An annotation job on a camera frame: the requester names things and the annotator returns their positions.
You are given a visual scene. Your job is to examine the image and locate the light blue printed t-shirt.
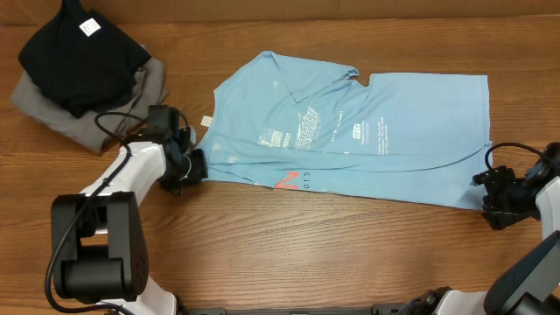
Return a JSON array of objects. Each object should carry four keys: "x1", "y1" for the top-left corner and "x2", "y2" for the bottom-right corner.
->
[{"x1": 199, "y1": 51, "x2": 491, "y2": 210}]

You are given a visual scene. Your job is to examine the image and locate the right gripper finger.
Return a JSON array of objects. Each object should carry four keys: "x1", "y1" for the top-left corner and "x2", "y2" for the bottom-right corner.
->
[
  {"x1": 472, "y1": 165, "x2": 515, "y2": 186},
  {"x1": 482, "y1": 211, "x2": 530, "y2": 230}
]

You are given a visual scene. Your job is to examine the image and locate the folded grey t-shirt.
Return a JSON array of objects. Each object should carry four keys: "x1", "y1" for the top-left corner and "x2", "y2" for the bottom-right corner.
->
[{"x1": 10, "y1": 56, "x2": 166, "y2": 153}]

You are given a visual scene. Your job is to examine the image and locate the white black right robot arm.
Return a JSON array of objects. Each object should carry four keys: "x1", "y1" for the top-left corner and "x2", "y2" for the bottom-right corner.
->
[{"x1": 397, "y1": 142, "x2": 559, "y2": 315}]

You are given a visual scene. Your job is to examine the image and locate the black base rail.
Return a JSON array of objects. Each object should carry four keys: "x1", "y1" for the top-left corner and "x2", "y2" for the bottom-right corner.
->
[{"x1": 177, "y1": 304, "x2": 410, "y2": 315}]

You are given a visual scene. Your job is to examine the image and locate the folded black t-shirt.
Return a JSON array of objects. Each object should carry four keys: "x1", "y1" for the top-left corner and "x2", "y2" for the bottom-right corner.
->
[{"x1": 18, "y1": 0, "x2": 151, "y2": 118}]

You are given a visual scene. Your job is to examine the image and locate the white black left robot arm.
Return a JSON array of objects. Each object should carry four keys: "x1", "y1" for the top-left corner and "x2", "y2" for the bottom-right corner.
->
[{"x1": 45, "y1": 127, "x2": 207, "y2": 314}]

